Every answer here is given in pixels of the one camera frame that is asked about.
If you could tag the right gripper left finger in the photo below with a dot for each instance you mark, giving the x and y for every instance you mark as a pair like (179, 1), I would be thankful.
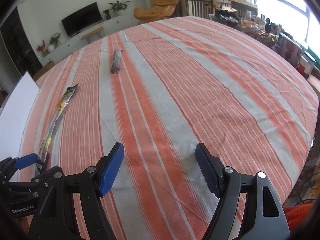
(55, 216)

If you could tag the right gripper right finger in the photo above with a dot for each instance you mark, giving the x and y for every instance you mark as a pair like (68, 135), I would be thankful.
(263, 216)

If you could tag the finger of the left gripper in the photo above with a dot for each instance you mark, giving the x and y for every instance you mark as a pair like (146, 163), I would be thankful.
(47, 175)
(25, 161)

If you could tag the long gummy candy packet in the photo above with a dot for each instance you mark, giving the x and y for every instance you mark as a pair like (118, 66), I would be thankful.
(47, 143)

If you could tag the dark red meat stick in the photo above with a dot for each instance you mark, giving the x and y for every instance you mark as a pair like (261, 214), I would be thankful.
(116, 61)

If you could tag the orange fuzzy cushion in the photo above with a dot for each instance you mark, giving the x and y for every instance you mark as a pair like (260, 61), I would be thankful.
(296, 216)

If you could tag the white foam board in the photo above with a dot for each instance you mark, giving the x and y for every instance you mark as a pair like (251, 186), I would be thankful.
(14, 115)

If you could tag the white tv cabinet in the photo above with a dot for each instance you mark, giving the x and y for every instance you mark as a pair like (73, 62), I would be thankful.
(75, 43)

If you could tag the red flower plant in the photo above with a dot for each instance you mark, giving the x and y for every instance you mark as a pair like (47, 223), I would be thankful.
(42, 49)

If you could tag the white vase green plant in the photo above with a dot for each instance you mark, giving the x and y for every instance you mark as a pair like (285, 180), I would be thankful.
(54, 42)

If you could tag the striped orange white tablecloth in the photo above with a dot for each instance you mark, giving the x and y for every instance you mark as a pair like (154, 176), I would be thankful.
(182, 81)

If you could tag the small wooden bench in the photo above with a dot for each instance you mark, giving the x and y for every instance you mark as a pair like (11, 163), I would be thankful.
(97, 32)

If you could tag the black flat television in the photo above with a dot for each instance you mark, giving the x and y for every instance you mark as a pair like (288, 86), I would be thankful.
(81, 19)

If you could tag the small potted plant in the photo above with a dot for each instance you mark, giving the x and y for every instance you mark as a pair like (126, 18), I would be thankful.
(107, 14)

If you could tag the large potted green plant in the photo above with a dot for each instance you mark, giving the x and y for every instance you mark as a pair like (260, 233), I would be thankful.
(119, 7)

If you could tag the orange lounge chair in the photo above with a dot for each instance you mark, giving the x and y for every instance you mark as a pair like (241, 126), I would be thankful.
(161, 9)

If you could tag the cluttered wooden side table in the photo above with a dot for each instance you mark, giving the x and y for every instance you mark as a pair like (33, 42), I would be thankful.
(267, 20)

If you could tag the wooden slatted chair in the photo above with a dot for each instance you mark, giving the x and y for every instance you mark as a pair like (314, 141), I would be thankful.
(200, 8)

